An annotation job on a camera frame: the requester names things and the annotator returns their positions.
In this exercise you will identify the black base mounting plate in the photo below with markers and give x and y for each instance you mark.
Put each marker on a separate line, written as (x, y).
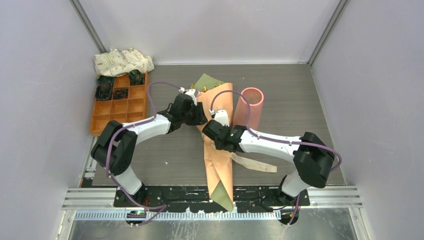
(247, 199)

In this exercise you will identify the beige ribbon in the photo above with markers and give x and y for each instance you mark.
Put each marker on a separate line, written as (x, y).
(253, 164)

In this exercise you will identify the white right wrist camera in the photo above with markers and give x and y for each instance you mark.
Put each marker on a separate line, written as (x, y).
(221, 116)

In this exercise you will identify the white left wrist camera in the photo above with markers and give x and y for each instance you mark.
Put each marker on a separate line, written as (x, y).
(192, 92)

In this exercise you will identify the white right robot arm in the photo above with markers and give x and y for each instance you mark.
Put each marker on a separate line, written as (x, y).
(312, 159)

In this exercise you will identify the orange wooden compartment tray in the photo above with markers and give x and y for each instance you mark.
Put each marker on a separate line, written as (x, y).
(132, 109)

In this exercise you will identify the teal dark rolled item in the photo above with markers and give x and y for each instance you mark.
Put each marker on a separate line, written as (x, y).
(105, 79)

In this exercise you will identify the orange and green wrapping paper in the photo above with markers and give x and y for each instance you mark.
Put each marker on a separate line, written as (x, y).
(218, 163)

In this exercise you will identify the dark rolled item in tray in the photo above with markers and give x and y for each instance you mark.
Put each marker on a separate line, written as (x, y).
(104, 92)

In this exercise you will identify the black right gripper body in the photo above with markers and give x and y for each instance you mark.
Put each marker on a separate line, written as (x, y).
(218, 146)

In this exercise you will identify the dark green rolled item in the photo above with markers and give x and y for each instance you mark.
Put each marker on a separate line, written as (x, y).
(136, 77)

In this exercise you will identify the pink cylindrical vase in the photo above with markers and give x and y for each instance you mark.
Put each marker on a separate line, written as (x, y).
(249, 108)

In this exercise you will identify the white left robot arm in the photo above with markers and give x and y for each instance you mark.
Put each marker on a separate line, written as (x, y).
(114, 148)

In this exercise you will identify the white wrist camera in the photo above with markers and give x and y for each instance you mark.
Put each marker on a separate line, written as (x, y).
(192, 92)
(221, 116)

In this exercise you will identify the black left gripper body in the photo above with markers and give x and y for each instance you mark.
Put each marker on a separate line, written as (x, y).
(194, 116)

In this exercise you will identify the cream printed cloth bag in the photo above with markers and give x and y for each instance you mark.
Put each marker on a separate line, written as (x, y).
(117, 63)

